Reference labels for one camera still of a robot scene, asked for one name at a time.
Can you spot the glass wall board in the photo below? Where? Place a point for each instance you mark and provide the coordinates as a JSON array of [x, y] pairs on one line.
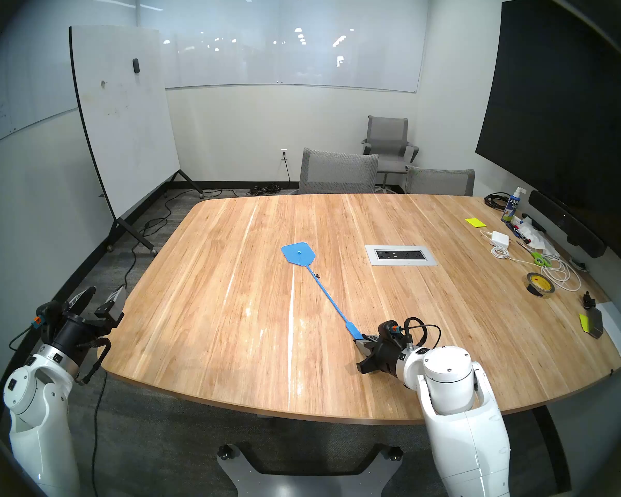
[[290, 61]]

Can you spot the rolling whiteboard on stand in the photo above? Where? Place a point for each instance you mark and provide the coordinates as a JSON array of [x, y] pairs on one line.
[[124, 128]]

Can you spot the yellow sticky note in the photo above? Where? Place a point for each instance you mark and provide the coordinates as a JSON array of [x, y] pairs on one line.
[[583, 322]]

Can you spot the white crumpled cloth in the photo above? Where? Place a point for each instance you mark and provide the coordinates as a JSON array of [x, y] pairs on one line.
[[541, 239]]

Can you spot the black yellow tape roll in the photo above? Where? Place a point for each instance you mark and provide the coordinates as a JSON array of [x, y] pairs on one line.
[[548, 289]]

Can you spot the blue plastic fly swatter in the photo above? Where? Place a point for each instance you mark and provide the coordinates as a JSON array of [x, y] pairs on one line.
[[298, 254]]

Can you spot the whiteboard cleaner spray bottle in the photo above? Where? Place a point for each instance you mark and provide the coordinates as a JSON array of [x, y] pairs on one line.
[[511, 208]]

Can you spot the white power adapter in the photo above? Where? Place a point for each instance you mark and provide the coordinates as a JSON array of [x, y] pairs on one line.
[[500, 238]]

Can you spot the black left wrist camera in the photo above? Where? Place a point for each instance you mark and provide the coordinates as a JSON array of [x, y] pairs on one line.
[[49, 312]]

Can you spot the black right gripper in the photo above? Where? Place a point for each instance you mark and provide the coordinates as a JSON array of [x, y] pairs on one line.
[[388, 356]]

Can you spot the grey mesh office chair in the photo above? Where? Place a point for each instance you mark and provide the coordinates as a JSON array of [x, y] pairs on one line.
[[440, 183], [336, 172]]

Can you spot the large black wall display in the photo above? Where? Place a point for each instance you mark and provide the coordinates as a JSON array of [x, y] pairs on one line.
[[564, 113]]

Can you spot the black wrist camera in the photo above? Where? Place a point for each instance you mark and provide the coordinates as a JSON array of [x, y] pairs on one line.
[[49, 312], [387, 330]]

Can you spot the grey office chair with armrests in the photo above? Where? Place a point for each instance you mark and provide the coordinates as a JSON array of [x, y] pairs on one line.
[[388, 133]]

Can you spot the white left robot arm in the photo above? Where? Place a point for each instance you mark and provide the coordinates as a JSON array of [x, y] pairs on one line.
[[36, 428]]

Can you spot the wall whiteboard with writing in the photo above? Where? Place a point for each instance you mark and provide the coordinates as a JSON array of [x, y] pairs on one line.
[[10, 87]]

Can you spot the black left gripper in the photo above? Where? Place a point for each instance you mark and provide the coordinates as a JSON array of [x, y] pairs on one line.
[[72, 333]]

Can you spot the whiteboard marker pen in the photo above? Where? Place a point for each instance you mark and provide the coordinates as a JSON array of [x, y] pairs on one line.
[[521, 234]]

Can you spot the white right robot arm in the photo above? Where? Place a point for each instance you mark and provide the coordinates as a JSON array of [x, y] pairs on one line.
[[466, 439]]

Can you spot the silver table power outlet box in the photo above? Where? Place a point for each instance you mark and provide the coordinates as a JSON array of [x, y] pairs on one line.
[[401, 255]]

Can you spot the black soundbar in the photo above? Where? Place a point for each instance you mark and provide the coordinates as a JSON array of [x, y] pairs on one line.
[[564, 221]]

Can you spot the white paper sheet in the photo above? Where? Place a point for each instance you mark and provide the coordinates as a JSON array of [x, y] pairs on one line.
[[618, 330]]

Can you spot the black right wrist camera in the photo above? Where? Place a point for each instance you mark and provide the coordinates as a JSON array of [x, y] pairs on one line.
[[387, 330]]

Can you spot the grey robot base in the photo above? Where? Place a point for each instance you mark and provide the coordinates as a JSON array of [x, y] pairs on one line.
[[310, 485]]

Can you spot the yellow sticky note pad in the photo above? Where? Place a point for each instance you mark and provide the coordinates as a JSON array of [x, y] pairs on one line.
[[476, 222]]

